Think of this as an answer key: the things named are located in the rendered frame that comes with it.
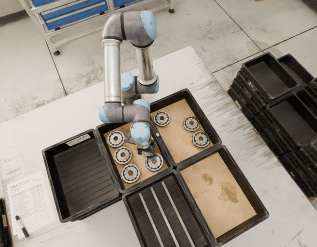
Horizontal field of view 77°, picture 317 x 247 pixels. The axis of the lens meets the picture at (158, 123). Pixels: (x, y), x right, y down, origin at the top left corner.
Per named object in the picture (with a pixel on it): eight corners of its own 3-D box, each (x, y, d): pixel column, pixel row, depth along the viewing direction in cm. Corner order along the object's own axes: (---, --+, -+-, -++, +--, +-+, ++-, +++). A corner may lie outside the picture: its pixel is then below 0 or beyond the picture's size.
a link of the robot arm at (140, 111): (123, 98, 86) (122, 122, 83) (149, 97, 86) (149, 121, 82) (127, 106, 94) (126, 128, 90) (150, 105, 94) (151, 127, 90)
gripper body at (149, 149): (152, 156, 103) (150, 151, 92) (137, 151, 104) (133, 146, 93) (157, 142, 106) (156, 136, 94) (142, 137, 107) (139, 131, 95)
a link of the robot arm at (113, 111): (93, 6, 84) (96, 123, 83) (119, 5, 84) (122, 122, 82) (102, 21, 95) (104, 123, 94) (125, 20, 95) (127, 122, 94)
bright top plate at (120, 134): (105, 135, 118) (104, 135, 117) (120, 128, 120) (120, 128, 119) (111, 150, 114) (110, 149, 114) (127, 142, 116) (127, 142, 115)
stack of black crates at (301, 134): (249, 122, 198) (266, 106, 167) (273, 110, 204) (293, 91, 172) (276, 157, 184) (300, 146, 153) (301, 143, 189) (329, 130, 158)
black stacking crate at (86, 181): (52, 155, 118) (41, 150, 107) (99, 135, 123) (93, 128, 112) (70, 222, 104) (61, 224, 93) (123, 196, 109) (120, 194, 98)
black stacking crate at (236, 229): (173, 171, 114) (174, 167, 103) (217, 149, 119) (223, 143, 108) (210, 244, 99) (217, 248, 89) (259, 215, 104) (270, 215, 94)
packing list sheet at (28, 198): (4, 186, 122) (3, 185, 121) (41, 168, 126) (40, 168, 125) (14, 241, 110) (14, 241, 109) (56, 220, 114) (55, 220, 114)
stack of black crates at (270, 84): (225, 91, 212) (241, 63, 171) (248, 81, 218) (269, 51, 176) (249, 122, 198) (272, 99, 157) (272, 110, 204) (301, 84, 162)
